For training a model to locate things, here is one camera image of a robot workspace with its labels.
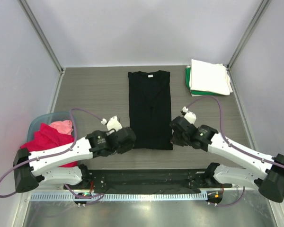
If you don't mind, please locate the black t-shirt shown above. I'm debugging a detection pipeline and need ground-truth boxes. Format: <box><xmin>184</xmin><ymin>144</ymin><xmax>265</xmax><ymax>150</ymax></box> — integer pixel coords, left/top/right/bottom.
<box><xmin>128</xmin><ymin>70</ymin><xmax>173</xmax><ymax>150</ymax></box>

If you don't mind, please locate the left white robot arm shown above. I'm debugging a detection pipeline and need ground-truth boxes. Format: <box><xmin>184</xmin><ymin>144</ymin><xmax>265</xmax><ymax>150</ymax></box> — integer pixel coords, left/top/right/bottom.
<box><xmin>13</xmin><ymin>127</ymin><xmax>136</xmax><ymax>193</ymax></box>

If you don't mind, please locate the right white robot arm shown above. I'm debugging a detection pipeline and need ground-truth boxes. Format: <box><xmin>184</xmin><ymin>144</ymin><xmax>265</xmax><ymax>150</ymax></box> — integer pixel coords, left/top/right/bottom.
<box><xmin>170</xmin><ymin>116</ymin><xmax>284</xmax><ymax>203</ymax></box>

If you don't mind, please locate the pink t-shirt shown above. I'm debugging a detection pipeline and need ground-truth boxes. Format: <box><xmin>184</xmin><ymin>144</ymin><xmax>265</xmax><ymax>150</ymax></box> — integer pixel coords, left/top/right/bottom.
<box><xmin>49</xmin><ymin>120</ymin><xmax>73</xmax><ymax>135</ymax></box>

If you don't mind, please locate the folded green t-shirt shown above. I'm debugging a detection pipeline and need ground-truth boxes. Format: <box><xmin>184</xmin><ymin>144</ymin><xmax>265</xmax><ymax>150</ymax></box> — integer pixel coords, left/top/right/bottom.
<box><xmin>185</xmin><ymin>65</ymin><xmax>220</xmax><ymax>96</ymax></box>

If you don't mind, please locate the red t-shirt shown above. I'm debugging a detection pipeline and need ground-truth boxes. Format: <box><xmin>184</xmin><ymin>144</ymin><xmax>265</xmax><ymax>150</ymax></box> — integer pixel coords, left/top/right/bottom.
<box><xmin>19</xmin><ymin>122</ymin><xmax>78</xmax><ymax>168</ymax></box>

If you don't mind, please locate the blue plastic basket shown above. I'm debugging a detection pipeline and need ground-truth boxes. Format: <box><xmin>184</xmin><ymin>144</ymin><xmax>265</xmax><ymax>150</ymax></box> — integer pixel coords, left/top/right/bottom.
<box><xmin>27</xmin><ymin>112</ymin><xmax>74</xmax><ymax>142</ymax></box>

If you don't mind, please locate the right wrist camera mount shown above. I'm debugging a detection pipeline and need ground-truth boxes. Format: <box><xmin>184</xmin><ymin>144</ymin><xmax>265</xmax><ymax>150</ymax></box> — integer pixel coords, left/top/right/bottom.
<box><xmin>181</xmin><ymin>106</ymin><xmax>197</xmax><ymax>124</ymax></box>

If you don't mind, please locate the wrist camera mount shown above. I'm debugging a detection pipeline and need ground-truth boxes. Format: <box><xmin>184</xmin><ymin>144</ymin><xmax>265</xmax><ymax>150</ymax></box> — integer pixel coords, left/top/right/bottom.
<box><xmin>100</xmin><ymin>115</ymin><xmax>123</xmax><ymax>132</ymax></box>
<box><xmin>181</xmin><ymin>106</ymin><xmax>197</xmax><ymax>124</ymax></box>

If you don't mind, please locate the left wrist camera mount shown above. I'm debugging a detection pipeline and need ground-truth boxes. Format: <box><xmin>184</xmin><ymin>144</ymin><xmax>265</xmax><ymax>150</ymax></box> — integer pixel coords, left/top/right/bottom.
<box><xmin>100</xmin><ymin>115</ymin><xmax>123</xmax><ymax>132</ymax></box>

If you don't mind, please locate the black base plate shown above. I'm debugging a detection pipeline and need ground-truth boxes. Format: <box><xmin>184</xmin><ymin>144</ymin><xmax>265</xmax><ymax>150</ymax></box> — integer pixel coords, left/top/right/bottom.
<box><xmin>70</xmin><ymin>165</ymin><xmax>232</xmax><ymax>195</ymax></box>

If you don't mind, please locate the slotted cable duct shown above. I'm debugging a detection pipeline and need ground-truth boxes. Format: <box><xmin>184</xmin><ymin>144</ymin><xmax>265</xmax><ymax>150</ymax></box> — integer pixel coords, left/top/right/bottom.
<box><xmin>30</xmin><ymin>191</ymin><xmax>208</xmax><ymax>202</ymax></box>

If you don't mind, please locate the right aluminium frame post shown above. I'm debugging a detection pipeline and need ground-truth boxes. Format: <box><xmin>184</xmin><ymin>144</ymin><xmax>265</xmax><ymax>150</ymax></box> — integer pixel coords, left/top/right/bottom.
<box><xmin>227</xmin><ymin>0</ymin><xmax>271</xmax><ymax>71</ymax></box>

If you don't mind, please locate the aluminium frame post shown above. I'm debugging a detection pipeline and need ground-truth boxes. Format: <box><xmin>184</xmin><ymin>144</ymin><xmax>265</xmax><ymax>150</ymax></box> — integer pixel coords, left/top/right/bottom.
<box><xmin>227</xmin><ymin>0</ymin><xmax>271</xmax><ymax>71</ymax></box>
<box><xmin>18</xmin><ymin>0</ymin><xmax>63</xmax><ymax>74</ymax></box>

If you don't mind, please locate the left aluminium frame post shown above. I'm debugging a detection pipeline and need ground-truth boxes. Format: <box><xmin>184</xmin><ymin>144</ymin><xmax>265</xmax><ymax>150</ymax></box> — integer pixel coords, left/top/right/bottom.
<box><xmin>18</xmin><ymin>0</ymin><xmax>63</xmax><ymax>74</ymax></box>

